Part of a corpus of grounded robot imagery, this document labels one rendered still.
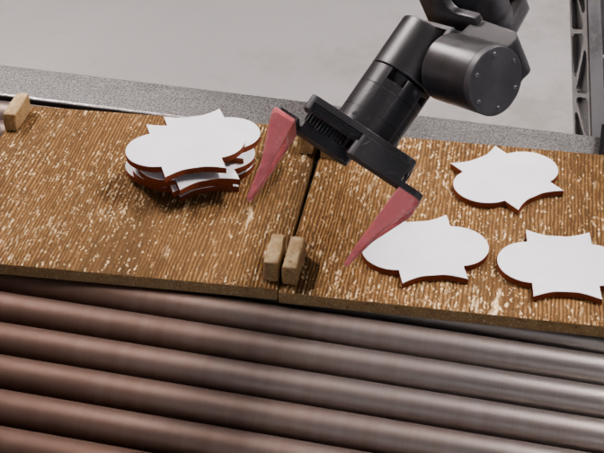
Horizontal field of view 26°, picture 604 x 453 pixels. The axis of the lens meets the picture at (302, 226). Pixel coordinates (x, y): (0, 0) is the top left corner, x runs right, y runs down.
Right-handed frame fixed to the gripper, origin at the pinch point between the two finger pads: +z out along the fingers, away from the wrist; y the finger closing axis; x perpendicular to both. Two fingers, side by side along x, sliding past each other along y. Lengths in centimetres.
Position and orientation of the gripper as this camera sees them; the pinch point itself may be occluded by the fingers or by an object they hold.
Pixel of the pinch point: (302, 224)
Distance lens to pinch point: 108.7
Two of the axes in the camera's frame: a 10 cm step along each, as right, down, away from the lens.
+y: 8.3, 5.5, -0.9
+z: -5.6, 8.2, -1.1
